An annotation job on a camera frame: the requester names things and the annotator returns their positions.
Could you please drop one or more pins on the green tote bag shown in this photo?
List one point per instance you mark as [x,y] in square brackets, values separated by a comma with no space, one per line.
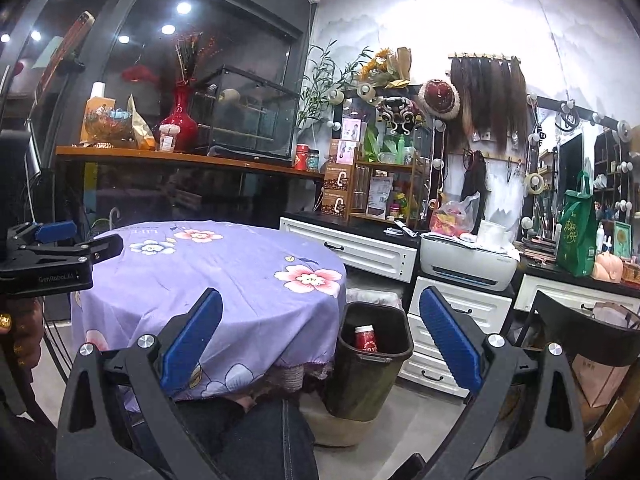
[577,230]

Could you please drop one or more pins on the long white drawer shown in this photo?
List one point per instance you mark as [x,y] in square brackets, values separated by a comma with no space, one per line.
[350,250]

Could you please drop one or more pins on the brown coffee box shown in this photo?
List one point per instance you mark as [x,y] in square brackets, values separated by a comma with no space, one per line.
[336,205]
[340,177]

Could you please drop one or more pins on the red cylindrical can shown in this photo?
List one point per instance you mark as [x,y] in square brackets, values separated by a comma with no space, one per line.
[365,339]

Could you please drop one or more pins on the black trash bin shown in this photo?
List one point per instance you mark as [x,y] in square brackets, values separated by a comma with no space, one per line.
[370,380]

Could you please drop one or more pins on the brown box with pink pictures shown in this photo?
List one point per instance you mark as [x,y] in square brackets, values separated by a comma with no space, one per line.
[345,152]

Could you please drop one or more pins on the glass jar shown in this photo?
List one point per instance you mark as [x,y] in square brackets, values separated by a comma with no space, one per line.
[313,160]

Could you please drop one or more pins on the orange box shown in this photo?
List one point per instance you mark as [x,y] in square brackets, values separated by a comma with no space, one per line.
[91,105]

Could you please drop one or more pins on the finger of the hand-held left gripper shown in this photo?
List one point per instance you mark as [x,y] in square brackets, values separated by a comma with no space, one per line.
[100,249]
[52,231]

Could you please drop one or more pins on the ornate headdress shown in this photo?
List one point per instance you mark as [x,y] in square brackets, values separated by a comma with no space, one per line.
[400,112]

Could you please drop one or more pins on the glass terrarium tank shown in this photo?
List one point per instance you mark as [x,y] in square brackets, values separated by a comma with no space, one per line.
[245,115]

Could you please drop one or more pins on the rack of hair extensions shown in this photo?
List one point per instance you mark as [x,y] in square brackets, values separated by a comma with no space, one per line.
[487,100]

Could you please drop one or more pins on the green bamboo plant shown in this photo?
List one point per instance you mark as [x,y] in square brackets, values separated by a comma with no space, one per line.
[320,85]

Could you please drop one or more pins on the white vanity drawer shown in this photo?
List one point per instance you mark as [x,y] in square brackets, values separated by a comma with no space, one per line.
[575,295]

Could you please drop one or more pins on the red round hat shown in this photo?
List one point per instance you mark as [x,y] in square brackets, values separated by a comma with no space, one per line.
[439,97]

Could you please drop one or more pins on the doll head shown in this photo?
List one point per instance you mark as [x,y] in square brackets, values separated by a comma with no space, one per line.
[607,267]

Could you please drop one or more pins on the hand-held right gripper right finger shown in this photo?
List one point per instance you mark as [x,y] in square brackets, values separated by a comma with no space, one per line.
[447,340]

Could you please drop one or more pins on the glass candy bowl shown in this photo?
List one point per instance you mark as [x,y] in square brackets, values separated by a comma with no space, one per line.
[107,122]

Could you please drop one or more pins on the white cabinet drawer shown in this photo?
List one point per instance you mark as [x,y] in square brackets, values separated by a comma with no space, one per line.
[480,305]
[430,375]
[425,335]

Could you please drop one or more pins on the bamboo shelf rack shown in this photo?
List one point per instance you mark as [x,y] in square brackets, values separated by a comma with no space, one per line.
[395,165]

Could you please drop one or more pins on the vanity mirror with bulbs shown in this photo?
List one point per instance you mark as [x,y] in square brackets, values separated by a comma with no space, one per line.
[570,160]

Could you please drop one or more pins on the sunflower bouquet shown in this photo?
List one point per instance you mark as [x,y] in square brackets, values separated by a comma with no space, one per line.
[385,67]

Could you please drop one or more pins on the brown paper bag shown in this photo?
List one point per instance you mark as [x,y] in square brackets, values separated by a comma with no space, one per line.
[600,380]

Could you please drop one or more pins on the red dried flower branches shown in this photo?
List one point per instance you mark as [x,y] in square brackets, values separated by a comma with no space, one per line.
[187,55]

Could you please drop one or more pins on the person's leg in jeans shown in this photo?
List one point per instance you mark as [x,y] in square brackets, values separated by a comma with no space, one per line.
[250,440]

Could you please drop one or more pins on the beige tape roll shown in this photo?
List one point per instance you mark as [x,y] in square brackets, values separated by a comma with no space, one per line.
[536,182]

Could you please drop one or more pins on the stack of white containers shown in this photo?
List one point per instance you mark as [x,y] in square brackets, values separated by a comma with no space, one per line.
[492,235]

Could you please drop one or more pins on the white printer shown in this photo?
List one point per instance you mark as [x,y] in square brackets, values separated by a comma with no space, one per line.
[467,260]

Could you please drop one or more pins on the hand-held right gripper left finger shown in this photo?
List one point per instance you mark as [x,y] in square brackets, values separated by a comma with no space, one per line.
[192,340]

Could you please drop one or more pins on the person's left hand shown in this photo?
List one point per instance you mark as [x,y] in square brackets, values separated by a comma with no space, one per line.
[22,330]

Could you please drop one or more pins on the purple floral tablecloth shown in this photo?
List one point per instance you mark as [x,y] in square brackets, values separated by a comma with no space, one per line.
[225,280]

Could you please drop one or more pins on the wooden counter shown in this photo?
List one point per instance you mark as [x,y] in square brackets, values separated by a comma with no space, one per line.
[190,160]

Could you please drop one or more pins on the red vase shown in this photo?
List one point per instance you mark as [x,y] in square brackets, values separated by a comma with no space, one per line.
[177,125]

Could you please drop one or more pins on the red tin can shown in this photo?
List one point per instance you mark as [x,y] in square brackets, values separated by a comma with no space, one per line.
[301,156]

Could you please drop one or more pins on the white tube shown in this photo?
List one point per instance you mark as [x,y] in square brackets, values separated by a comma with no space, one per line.
[400,230]

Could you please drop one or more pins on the black wig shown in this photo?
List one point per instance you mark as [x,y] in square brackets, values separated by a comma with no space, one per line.
[472,175]

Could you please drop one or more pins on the pink snack bag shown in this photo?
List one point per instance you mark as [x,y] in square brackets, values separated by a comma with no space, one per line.
[450,217]

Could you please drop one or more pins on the yellow paper bag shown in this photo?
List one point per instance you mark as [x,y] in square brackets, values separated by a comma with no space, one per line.
[140,125]

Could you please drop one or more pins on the plastic drink cup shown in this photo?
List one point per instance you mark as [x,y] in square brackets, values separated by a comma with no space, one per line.
[168,140]

